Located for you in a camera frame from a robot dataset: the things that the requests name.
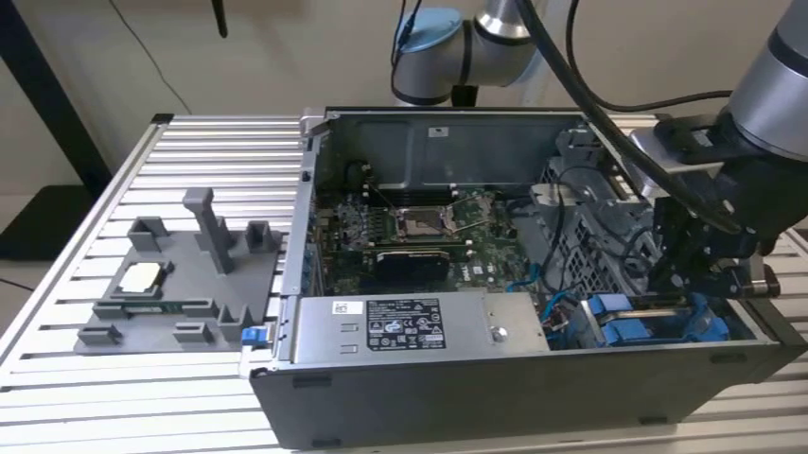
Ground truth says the green RAM stick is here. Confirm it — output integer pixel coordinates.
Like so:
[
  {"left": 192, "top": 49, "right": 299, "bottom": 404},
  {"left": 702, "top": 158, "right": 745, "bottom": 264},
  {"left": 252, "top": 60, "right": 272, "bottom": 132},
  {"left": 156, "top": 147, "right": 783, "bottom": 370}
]
[{"left": 124, "top": 302, "right": 210, "bottom": 315}]

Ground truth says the grey metal disk bay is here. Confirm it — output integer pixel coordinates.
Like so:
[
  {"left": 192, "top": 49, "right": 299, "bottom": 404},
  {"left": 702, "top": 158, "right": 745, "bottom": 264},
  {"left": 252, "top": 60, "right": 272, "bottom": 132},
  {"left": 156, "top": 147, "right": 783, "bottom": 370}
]
[{"left": 510, "top": 155, "right": 758, "bottom": 351}]

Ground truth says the hard disk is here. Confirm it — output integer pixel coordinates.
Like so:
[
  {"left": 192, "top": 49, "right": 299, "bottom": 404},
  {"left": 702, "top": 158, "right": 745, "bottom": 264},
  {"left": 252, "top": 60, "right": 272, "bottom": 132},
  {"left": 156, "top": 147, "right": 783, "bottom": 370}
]
[{"left": 583, "top": 291, "right": 737, "bottom": 332}]

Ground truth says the blue disk carrier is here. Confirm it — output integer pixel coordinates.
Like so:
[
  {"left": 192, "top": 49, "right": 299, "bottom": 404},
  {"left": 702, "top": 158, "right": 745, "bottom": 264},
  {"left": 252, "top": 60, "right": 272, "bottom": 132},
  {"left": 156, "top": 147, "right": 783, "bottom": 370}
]
[{"left": 602, "top": 321, "right": 734, "bottom": 346}]

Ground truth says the silver power supply unit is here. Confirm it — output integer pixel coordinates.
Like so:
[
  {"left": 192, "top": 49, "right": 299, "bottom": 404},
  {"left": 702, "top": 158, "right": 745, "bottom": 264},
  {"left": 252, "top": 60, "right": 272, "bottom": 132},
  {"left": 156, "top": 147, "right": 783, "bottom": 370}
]
[{"left": 289, "top": 290, "right": 548, "bottom": 365}]

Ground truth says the metal socket cover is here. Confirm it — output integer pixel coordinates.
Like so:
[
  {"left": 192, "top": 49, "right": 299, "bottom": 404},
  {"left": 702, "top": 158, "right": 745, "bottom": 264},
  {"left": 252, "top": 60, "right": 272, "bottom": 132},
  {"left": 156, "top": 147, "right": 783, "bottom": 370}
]
[{"left": 445, "top": 194, "right": 498, "bottom": 228}]

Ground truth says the black wire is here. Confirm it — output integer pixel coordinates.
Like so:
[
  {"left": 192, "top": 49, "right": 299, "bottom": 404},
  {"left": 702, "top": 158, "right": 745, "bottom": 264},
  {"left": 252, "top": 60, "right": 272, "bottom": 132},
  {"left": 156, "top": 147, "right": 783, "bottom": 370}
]
[{"left": 540, "top": 165, "right": 660, "bottom": 297}]

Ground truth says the thin black joint cable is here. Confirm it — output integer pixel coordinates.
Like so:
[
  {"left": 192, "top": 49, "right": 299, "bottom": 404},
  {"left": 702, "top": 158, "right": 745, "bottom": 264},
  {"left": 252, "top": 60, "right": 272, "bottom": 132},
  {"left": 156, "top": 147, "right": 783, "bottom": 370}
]
[{"left": 393, "top": 0, "right": 425, "bottom": 58}]

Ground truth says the black frame post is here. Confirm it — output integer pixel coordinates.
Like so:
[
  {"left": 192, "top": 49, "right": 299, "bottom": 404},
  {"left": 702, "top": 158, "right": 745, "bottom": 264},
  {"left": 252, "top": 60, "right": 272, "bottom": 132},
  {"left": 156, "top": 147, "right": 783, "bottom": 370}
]
[{"left": 0, "top": 0, "right": 114, "bottom": 195}]

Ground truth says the black graphics card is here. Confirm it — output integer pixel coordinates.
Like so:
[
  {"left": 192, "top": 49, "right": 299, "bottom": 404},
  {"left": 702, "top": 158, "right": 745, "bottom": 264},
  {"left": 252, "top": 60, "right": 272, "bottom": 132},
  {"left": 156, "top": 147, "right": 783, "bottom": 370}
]
[{"left": 373, "top": 249, "right": 452, "bottom": 292}]

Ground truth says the CPU socket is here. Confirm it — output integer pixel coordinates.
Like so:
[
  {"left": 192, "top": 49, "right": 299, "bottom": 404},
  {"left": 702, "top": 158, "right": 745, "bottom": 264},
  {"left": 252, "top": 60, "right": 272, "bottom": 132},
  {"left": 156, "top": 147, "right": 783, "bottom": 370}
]
[{"left": 393, "top": 205, "right": 452, "bottom": 240}]

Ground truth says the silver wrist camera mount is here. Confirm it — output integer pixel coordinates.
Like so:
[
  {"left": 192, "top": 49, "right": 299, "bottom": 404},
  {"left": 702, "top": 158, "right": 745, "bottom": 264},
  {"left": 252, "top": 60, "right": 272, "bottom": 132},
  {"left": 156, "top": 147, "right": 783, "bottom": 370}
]
[{"left": 628, "top": 117, "right": 725, "bottom": 201}]

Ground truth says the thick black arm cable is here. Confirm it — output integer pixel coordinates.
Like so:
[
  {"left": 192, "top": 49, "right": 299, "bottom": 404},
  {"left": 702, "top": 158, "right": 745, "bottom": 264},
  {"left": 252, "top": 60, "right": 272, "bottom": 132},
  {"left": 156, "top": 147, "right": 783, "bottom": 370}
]
[{"left": 516, "top": 0, "right": 758, "bottom": 236}]

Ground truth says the black box on floor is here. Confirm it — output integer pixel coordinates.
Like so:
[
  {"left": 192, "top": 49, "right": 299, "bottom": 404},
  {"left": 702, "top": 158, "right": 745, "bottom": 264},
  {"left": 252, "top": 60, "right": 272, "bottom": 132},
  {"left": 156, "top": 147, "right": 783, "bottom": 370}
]
[{"left": 0, "top": 184, "right": 105, "bottom": 261}]

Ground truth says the green motherboard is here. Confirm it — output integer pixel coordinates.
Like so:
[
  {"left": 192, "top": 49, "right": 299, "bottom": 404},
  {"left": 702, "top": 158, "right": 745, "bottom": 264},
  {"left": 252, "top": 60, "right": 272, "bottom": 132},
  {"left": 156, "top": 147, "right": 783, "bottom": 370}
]
[{"left": 313, "top": 188, "right": 543, "bottom": 297}]

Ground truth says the thin metal locking lever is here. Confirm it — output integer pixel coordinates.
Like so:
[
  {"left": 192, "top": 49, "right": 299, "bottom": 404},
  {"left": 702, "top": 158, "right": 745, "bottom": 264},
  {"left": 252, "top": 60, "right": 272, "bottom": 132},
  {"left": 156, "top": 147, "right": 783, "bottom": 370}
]
[{"left": 369, "top": 184, "right": 400, "bottom": 210}]

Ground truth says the grey parts rack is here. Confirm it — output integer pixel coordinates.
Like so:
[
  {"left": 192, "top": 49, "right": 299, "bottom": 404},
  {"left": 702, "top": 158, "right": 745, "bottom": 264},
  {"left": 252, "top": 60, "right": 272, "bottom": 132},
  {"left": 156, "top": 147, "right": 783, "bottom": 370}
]
[{"left": 73, "top": 187, "right": 285, "bottom": 355}]

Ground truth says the blue wire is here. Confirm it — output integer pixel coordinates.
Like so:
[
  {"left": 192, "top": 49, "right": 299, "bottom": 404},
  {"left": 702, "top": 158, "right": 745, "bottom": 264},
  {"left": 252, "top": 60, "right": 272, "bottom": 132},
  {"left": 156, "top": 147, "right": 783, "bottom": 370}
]
[{"left": 507, "top": 264, "right": 572, "bottom": 327}]

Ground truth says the black antenna rod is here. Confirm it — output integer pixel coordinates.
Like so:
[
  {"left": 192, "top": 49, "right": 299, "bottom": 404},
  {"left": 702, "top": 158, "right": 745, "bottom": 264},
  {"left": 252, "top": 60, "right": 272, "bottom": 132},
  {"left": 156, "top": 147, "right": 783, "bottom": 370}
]
[{"left": 209, "top": 0, "right": 229, "bottom": 38}]

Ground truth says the dark grey PC case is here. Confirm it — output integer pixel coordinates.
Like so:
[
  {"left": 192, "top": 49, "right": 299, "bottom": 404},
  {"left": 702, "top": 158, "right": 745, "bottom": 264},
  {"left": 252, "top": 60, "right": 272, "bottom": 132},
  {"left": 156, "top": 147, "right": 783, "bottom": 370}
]
[{"left": 237, "top": 105, "right": 808, "bottom": 450}]

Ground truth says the black RAM slot bank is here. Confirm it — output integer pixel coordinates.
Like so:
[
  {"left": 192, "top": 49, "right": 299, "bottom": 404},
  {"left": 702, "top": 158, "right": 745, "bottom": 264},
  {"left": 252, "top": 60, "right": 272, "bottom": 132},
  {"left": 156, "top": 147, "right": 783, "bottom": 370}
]
[
  {"left": 371, "top": 238, "right": 475, "bottom": 252},
  {"left": 361, "top": 182, "right": 459, "bottom": 198}
]

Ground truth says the silver CPU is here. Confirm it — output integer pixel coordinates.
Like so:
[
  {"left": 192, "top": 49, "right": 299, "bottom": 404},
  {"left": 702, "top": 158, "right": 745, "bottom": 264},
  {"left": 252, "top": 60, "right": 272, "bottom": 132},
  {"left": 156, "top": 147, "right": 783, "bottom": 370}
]
[{"left": 117, "top": 262, "right": 168, "bottom": 295}]

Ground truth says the thin black wall cable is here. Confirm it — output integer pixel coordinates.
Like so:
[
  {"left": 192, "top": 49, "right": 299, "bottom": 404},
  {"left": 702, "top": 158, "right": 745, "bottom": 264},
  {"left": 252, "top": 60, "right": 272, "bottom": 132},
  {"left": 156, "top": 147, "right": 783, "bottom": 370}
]
[{"left": 106, "top": 0, "right": 194, "bottom": 115}]

